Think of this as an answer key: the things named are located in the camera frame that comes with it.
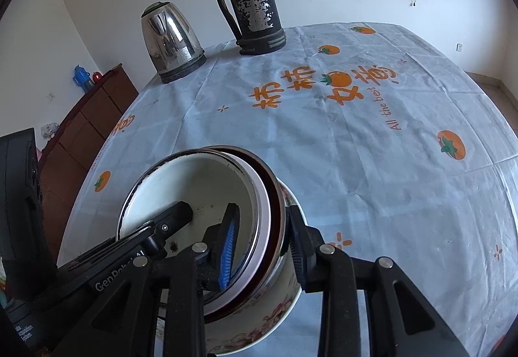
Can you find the stainless steel electric kettle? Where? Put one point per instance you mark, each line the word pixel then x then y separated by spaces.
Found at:
pixel 170 41

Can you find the brown wooden sideboard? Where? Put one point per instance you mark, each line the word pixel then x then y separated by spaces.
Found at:
pixel 81 130

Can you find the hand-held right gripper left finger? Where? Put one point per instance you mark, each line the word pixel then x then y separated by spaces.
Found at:
pixel 228 247

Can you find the stainless steel bowl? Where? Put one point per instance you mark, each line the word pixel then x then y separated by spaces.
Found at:
pixel 276 215

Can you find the white enamel bowl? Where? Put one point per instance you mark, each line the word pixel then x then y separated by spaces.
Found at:
pixel 194 187

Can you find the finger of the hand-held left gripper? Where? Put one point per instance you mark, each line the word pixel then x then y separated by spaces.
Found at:
pixel 170 221

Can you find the small red ornament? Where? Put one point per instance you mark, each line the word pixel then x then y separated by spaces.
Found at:
pixel 97 77

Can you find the printed light blue tablecloth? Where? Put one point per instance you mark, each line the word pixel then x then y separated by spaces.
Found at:
pixel 364 162

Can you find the purple flower deep plate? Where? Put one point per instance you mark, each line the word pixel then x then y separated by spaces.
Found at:
pixel 279 300

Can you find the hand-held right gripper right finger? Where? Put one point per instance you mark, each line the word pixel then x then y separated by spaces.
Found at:
pixel 295 252

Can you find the blue thermos bottle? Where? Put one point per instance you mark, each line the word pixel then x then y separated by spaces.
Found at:
pixel 81 78

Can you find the clear plastic bag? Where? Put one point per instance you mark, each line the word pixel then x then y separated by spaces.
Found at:
pixel 50 129

